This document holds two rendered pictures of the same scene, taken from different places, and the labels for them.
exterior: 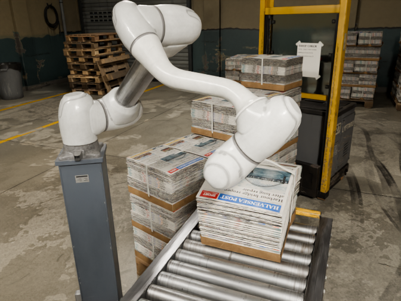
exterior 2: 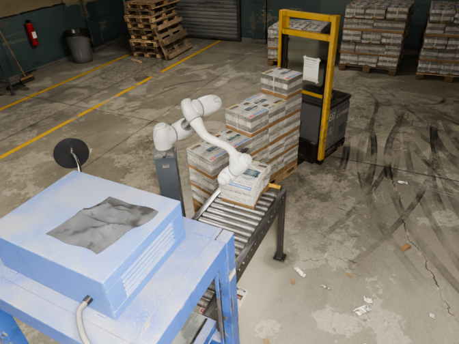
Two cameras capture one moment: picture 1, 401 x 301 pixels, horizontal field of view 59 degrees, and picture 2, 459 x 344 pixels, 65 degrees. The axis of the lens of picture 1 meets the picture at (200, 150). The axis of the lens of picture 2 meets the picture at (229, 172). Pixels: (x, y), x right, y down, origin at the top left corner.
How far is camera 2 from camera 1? 167 cm
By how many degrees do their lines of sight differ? 14
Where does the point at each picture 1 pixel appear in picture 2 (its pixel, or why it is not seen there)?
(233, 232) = (234, 196)
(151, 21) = (198, 110)
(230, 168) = (226, 178)
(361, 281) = (323, 218)
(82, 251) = not seen: hidden behind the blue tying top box
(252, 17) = not seen: outside the picture
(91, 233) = (170, 191)
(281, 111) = (243, 161)
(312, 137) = (315, 121)
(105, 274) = not seen: hidden behind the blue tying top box
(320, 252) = (273, 205)
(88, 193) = (169, 173)
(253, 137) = (234, 168)
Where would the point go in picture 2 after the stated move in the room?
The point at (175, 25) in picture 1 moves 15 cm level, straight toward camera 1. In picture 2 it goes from (208, 108) to (207, 117)
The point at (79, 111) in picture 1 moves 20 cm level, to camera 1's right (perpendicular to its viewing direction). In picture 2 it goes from (164, 135) to (186, 134)
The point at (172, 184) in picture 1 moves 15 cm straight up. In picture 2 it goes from (212, 166) to (210, 152)
